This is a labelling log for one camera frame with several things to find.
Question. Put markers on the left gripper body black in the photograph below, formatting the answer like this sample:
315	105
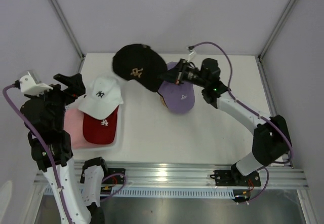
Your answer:
57	96

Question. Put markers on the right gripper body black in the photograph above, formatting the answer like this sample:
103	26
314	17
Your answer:
187	75

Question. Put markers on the lilac baseball cap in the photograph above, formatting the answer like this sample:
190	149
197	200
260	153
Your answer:
179	99

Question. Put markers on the white baseball cap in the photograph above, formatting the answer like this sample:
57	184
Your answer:
103	96

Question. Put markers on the black baseball cap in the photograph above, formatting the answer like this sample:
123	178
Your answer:
140	63

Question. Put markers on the red LA baseball cap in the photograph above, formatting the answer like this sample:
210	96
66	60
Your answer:
100	132

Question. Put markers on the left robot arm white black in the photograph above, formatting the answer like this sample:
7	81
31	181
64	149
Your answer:
43	113

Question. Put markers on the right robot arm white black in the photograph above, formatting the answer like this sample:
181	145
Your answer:
270	134

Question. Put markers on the wooden hat stand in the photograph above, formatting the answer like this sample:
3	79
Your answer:
162	101

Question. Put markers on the pink baseball cap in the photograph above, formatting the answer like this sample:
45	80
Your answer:
73	125

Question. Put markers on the white plastic bin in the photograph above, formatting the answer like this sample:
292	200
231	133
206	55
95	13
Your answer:
117	140

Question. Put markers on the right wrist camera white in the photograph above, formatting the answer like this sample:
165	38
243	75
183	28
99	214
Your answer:
191	53

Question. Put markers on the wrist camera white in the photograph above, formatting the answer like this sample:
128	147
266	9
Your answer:
30	84
191	53

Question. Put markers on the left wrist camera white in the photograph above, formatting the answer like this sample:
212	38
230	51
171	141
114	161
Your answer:
30	84

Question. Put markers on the left aluminium corner post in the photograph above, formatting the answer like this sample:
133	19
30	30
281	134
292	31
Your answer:
66	27

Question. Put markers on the aluminium corner post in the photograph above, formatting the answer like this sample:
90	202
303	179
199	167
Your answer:
66	27
280	23

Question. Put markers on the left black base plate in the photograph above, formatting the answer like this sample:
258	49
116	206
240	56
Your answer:
114	176

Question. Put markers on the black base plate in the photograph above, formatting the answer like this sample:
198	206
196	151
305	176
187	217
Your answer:
114	176
229	178

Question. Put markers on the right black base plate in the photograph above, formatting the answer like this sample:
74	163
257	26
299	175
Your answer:
229	178

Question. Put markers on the white slotted cable duct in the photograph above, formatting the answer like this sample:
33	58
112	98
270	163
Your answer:
208	193

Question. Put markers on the aluminium mounting rail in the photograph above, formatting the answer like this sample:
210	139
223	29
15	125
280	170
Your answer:
161	175

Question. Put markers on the right aluminium corner post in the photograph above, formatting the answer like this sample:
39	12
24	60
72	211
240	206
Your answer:
280	23

